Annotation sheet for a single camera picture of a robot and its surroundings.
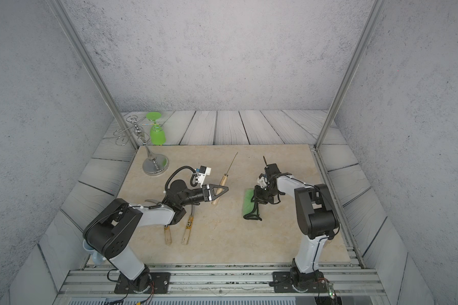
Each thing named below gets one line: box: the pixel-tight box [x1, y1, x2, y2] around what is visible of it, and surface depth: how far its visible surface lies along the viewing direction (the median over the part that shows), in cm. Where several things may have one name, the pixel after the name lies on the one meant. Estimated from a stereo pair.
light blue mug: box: [82, 238, 107, 266], surface depth 76 cm
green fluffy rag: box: [242, 188, 256, 216], surface depth 96 cm
